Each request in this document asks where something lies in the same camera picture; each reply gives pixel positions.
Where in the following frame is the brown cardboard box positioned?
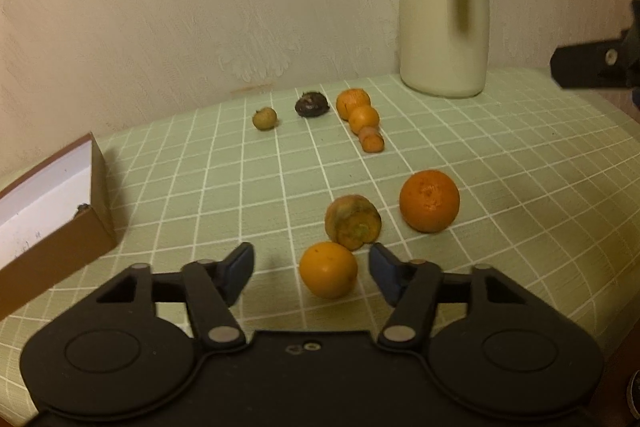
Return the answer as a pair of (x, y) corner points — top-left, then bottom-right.
(0, 133), (118, 320)

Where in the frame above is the cream thermos jug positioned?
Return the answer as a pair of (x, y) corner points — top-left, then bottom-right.
(399, 0), (490, 98)

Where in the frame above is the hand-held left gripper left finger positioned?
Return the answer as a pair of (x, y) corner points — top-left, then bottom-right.
(90, 242), (257, 351)

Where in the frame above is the medium orange tangerine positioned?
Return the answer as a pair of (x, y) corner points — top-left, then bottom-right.
(336, 88), (372, 121)

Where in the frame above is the round orange tangerine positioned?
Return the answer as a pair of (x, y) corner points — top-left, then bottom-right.
(299, 242), (359, 299)

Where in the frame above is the round dark object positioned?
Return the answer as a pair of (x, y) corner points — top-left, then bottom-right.
(626, 369), (640, 414)

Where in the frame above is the small orange kumquat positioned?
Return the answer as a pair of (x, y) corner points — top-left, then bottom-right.
(348, 106), (380, 134)

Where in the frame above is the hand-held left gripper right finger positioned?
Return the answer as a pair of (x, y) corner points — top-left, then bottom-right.
(369, 242), (538, 351)

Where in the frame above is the green checked tablecloth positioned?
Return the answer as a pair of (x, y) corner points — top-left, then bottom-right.
(0, 69), (640, 427)

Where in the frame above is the small yellow-green fruit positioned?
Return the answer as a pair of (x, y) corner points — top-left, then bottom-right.
(252, 107), (278, 131)

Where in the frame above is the large orange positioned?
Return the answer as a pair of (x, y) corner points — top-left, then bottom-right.
(399, 170), (461, 234)

